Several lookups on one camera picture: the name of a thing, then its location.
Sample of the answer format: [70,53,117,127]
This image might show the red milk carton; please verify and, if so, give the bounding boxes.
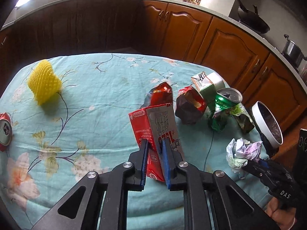
[129,103,184,182]

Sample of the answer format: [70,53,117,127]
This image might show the colourful paper ball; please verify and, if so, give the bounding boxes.
[226,138,262,173]

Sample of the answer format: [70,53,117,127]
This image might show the red snack wrapper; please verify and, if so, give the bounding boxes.
[140,82,173,108]

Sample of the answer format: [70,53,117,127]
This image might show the green spout pouch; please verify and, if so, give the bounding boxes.
[230,103,254,134]

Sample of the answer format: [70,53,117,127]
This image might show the right hand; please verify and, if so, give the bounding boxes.
[265,197,297,230]

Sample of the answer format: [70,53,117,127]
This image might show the dark red crumpled wrapper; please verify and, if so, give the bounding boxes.
[175,85,207,125]

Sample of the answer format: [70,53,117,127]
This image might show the green crushed can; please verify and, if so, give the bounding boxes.
[209,88,243,132]

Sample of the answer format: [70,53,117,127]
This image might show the white green milk carton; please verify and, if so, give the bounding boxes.
[191,71,225,104]

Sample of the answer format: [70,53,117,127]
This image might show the light blue floral tablecloth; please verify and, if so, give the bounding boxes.
[1,53,271,229]

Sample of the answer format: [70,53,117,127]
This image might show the wooden lower cabinets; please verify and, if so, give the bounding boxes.
[1,0,306,131]

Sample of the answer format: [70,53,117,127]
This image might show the steel pot on stove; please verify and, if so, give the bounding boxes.
[281,34,306,69]

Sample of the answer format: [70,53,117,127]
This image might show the red crushed can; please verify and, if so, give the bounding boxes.
[0,112,12,152]

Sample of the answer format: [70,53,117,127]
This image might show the black wok on stove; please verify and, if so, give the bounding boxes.
[236,0,270,34]

